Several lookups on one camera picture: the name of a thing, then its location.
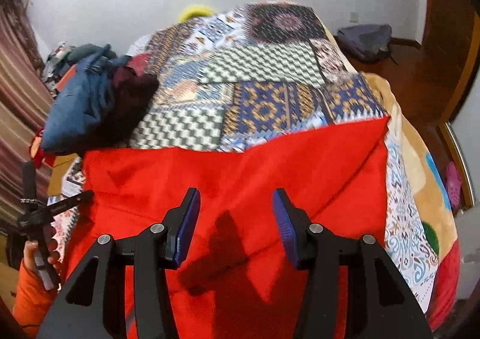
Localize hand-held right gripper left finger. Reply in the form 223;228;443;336
35;187;201;339

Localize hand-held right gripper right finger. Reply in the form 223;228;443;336
272;188;434;339

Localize red zip jacket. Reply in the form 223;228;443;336
62;116;391;339

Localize person's left forearm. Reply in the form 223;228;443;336
13;260;61;338

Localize person's left hand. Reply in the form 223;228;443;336
23;241;64;280

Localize brown cardboard box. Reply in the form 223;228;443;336
47;153;81;197

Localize red plush toy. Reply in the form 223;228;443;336
30;129;55;167

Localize striped brown curtain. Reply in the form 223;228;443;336
0;0;57;220

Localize folded blue jeans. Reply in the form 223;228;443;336
39;44;130;156

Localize dark maroon garment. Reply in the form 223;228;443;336
101;65;160;148

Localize orange box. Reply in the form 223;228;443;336
56;65;81;90

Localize pile of mixed clutter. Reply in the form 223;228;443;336
41;43;81;92

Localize patchwork patterned bed sheet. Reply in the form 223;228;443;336
49;1;439;313

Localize grey-green cushion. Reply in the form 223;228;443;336
67;43;113;62

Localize pink slipper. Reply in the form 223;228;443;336
444;161;464;210

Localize grey backpack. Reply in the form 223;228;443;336
335;24;398;64

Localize white wardrobe door pink hearts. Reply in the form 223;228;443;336
439;91;480;212

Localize yellow foam tube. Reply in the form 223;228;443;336
178;4;218;23

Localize brown wooden door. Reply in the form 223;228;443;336
420;0;479;126

